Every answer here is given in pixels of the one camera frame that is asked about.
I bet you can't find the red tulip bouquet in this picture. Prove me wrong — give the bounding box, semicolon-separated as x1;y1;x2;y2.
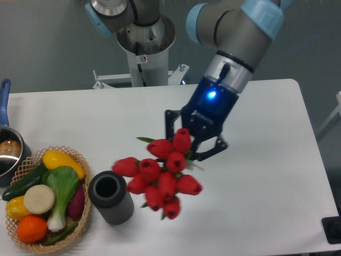
112;128;202;220

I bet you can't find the purple sweet potato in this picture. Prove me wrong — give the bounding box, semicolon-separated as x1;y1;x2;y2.
67;184;85;219

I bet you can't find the yellow bell pepper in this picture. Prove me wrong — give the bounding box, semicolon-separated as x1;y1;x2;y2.
6;196;31;221

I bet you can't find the dark grey ribbed vase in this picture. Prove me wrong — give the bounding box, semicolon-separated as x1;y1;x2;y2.
88;171;134;225

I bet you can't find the blue handled saucepan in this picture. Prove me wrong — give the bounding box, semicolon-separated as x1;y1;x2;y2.
1;78;31;187

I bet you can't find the beige round disc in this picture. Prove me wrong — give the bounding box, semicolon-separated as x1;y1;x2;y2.
23;185;55;214

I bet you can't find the dark green cucumber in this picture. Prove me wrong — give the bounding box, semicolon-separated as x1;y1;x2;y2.
2;163;47;201

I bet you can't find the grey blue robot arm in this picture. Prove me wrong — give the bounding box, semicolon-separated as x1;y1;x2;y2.
85;1;290;161

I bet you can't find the woven wicker basket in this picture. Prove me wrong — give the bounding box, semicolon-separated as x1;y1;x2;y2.
5;146;91;254

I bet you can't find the orange fruit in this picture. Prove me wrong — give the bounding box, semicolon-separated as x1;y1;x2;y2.
17;215;47;243

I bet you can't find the black device at table edge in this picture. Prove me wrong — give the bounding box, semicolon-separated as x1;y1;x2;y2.
321;216;340;244

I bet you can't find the green bok choy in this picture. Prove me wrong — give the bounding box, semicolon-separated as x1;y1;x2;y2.
42;166;79;232

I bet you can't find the green bean pod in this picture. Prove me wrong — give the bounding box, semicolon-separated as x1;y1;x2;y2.
42;222;78;246

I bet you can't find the white frame at right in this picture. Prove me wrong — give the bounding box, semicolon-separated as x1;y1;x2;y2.
315;91;340;143

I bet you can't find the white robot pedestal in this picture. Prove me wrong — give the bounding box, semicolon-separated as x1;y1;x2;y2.
93;14;190;89

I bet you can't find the yellow squash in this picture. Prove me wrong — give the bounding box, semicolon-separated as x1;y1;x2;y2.
43;150;85;180

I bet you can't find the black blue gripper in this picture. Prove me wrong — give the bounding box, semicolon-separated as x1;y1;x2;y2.
165;77;239;162

